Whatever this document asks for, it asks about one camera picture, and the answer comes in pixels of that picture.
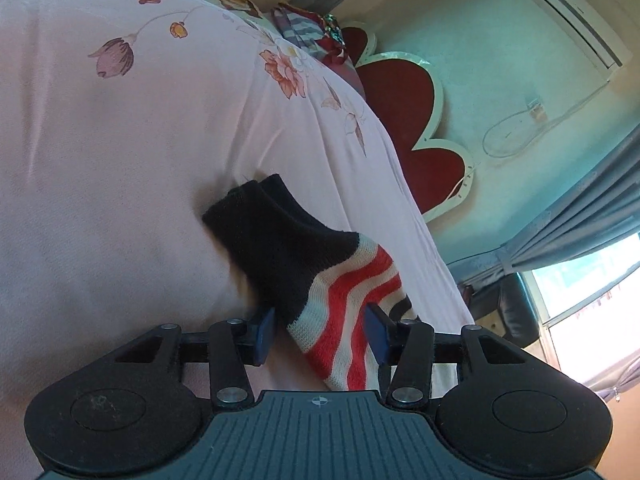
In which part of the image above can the striped knit sweater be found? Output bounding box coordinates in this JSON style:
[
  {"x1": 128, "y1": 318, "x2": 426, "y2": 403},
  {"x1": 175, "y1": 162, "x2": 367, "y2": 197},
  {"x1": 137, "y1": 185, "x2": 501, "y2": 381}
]
[{"x1": 203, "y1": 174, "x2": 413, "y2": 391}]

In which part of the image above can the striped folded clothes pile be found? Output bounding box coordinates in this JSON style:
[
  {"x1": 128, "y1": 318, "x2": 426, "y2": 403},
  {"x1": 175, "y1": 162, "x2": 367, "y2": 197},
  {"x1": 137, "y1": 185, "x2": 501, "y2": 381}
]
[{"x1": 269, "y1": 2, "x2": 350, "y2": 66}]

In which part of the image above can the black leather armchair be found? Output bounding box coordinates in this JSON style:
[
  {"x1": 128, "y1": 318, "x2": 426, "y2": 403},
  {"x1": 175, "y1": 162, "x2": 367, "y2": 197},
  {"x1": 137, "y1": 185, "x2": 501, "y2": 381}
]
[{"x1": 468, "y1": 274, "x2": 540, "y2": 348}]

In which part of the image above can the blue-grey left curtain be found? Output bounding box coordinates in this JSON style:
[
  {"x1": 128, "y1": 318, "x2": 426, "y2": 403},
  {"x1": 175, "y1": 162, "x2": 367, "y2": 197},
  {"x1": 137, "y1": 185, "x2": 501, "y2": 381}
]
[{"x1": 448, "y1": 129, "x2": 639, "y2": 288}]

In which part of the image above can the red heart-shaped headboard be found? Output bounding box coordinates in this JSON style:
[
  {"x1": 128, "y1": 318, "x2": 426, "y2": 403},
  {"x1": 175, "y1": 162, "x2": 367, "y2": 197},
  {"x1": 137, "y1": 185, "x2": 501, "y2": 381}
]
[{"x1": 342, "y1": 23, "x2": 474, "y2": 222}]

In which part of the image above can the pink floral bed quilt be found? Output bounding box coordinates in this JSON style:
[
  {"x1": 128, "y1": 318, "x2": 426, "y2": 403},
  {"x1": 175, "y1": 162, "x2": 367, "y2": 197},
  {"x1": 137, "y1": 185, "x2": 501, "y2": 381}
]
[{"x1": 1, "y1": 0, "x2": 471, "y2": 479}]

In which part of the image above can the white air conditioner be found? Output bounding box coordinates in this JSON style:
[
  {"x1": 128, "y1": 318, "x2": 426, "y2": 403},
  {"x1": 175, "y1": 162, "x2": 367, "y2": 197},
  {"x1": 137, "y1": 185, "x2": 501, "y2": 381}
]
[{"x1": 533, "y1": 0, "x2": 632, "y2": 81}]

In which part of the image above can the white looped wall cable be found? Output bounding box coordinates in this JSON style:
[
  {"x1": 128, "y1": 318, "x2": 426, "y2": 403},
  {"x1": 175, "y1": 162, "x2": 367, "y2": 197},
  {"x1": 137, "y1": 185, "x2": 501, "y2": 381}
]
[{"x1": 480, "y1": 79, "x2": 609, "y2": 158}]

